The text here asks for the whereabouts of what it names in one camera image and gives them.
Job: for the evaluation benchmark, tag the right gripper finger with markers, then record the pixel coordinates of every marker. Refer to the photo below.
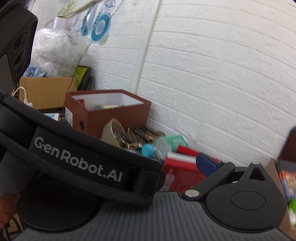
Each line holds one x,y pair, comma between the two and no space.
215,172

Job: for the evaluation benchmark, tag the large red box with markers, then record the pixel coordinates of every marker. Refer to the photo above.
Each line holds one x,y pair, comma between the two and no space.
180,170

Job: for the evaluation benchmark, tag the person's left hand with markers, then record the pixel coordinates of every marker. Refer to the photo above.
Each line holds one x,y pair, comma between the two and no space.
7,208

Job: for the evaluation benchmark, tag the plastic bottle blue cap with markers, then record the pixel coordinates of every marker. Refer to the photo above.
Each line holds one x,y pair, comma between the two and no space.
159,148

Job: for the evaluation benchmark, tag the white power strip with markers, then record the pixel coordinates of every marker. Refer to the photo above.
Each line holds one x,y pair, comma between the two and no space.
54,116

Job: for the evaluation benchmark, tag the brown open box right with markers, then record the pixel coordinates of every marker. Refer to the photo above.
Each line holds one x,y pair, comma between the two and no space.
287,153

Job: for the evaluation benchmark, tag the clear plastic funnel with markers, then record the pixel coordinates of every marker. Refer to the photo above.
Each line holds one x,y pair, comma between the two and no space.
111,133

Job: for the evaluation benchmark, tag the brown shoe box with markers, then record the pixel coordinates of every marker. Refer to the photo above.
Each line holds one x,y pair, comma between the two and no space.
88,111

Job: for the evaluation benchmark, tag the colourful card box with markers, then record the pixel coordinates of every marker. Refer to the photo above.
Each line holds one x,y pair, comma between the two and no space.
288,182

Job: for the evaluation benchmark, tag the cardboard box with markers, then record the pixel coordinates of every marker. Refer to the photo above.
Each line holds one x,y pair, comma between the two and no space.
46,92

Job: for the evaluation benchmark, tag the green black bag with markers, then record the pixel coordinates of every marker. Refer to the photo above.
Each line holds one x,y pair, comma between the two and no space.
83,78

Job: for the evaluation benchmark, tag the blue cloth in box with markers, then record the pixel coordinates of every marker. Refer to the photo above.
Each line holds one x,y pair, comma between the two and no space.
33,71

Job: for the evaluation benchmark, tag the clear plastic bag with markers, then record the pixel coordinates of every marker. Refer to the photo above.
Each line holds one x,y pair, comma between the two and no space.
58,52

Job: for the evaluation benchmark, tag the blue paper fan decoration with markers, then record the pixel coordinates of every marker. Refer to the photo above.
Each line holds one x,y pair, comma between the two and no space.
95,21

